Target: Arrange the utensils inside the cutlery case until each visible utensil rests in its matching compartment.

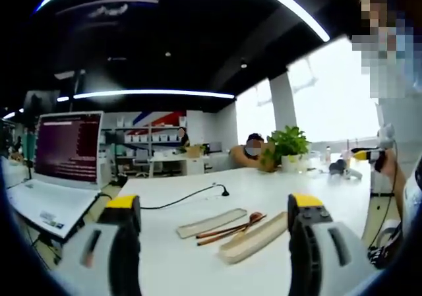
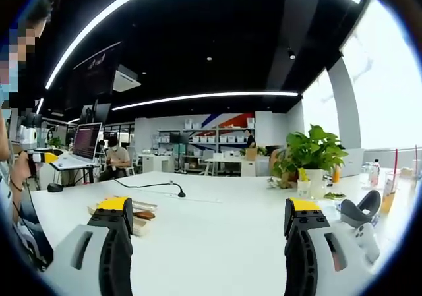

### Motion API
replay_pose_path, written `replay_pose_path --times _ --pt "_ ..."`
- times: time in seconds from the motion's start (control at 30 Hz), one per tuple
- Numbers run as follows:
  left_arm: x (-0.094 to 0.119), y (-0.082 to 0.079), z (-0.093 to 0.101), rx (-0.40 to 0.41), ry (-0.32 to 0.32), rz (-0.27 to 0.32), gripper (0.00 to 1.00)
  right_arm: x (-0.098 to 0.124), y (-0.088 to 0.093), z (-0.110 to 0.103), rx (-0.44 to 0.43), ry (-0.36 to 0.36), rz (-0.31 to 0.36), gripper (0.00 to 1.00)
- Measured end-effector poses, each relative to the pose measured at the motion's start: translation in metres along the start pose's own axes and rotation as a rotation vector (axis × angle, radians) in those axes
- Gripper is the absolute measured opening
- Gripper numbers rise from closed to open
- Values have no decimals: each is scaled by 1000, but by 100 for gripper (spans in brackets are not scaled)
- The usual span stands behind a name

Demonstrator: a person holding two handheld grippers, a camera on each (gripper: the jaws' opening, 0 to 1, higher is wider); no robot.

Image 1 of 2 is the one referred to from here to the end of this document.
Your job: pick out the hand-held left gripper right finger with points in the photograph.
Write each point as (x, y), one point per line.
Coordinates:
(323, 256)

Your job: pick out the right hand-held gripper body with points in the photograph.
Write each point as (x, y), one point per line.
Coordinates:
(386, 134)

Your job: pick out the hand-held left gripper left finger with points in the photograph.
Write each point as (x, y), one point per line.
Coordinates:
(108, 256)

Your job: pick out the beige cutlery case base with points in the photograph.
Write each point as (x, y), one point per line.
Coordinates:
(254, 240)

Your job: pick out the wooden spoon and chopsticks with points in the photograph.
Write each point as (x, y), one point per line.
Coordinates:
(254, 217)

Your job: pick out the brown wooden chopstick utensil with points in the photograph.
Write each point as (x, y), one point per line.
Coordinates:
(224, 233)
(227, 227)

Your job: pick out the beige cutlery case lid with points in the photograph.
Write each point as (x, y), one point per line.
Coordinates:
(211, 224)

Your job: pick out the clear bottle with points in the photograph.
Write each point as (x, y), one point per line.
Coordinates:
(327, 154)

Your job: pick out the green potted plant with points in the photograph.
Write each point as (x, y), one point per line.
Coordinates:
(290, 144)

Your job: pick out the grey office chair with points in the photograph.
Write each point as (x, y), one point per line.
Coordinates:
(142, 162)

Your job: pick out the white laptop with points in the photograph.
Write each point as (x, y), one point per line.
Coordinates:
(66, 151)

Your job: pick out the shelf with white bins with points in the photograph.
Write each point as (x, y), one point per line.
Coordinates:
(145, 134)

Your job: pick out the cardboard box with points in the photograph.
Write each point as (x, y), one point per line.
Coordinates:
(194, 151)

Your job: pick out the straight ceiling light strip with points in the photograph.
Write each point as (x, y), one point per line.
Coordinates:
(151, 94)

